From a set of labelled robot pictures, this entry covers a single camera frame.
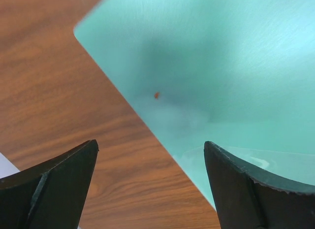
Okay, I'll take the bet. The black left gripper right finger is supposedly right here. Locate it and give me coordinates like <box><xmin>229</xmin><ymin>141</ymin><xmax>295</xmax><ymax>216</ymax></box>
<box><xmin>204</xmin><ymin>141</ymin><xmax>315</xmax><ymax>229</ymax></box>

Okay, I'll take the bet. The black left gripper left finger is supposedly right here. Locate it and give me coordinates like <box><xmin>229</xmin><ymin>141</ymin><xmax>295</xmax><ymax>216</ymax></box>
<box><xmin>0</xmin><ymin>139</ymin><xmax>99</xmax><ymax>229</ymax></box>

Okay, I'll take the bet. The teal file folder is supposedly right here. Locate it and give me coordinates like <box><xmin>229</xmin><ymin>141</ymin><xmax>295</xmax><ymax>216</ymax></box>
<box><xmin>74</xmin><ymin>0</ymin><xmax>315</xmax><ymax>204</ymax></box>

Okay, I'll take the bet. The printed paper sheet bottom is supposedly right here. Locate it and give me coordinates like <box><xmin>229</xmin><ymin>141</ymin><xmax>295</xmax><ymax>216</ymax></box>
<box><xmin>0</xmin><ymin>153</ymin><xmax>20</xmax><ymax>178</ymax></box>

